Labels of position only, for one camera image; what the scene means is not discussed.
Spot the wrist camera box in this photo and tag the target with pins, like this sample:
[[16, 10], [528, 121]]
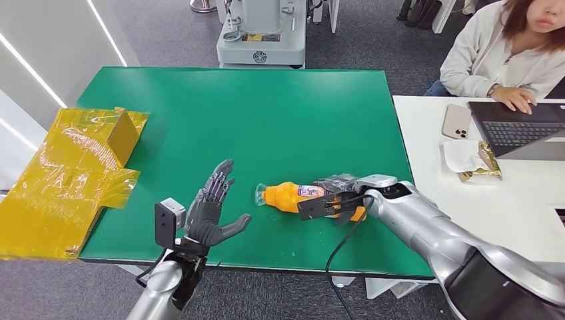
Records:
[[165, 221], [315, 207]]

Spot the chrome stand base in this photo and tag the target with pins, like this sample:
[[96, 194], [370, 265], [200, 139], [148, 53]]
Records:
[[203, 6]]

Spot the person's hand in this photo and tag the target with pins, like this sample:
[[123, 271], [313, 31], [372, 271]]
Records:
[[514, 96]]

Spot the beige smartphone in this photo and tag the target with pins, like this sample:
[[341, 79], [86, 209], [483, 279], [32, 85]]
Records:
[[456, 121]]

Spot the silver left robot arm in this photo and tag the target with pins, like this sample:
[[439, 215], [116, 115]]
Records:
[[154, 291]]

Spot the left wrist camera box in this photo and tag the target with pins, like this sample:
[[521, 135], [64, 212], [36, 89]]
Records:
[[165, 221]]

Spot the white table foot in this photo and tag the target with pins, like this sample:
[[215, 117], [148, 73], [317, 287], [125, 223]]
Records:
[[130, 269], [343, 282], [377, 288]]

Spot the white desk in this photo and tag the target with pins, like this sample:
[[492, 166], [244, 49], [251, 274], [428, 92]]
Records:
[[507, 212]]

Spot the dark grey laptop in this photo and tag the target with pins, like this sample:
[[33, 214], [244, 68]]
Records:
[[516, 128]]

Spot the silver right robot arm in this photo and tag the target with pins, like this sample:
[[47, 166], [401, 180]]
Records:
[[441, 229]]

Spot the white paper tissue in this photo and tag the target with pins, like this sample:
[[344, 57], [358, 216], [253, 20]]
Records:
[[461, 155]]

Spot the white furniture panel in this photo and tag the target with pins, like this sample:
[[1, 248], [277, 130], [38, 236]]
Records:
[[333, 15]]

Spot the white furniture leg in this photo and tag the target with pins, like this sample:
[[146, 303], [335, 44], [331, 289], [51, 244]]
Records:
[[443, 17]]

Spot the grey robot base machine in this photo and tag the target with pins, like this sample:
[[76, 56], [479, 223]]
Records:
[[265, 48]]

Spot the yellow taped cardboard box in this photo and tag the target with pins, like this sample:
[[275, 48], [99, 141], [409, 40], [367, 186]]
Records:
[[66, 185]]

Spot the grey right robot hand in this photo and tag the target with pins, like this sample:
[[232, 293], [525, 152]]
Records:
[[337, 183]]

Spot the orange plastic bottle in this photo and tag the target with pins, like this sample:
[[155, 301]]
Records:
[[284, 196]]

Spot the black boots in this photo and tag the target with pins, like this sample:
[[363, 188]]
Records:
[[419, 13]]

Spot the gold snack wrapper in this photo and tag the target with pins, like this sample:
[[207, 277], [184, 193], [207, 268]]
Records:
[[491, 168]]

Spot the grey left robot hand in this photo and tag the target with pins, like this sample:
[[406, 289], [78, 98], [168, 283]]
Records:
[[203, 221]]

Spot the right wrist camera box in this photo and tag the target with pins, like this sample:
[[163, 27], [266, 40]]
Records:
[[315, 207]]

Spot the green table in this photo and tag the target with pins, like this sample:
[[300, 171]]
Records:
[[265, 123]]

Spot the person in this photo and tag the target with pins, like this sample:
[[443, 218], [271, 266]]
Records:
[[481, 57]]

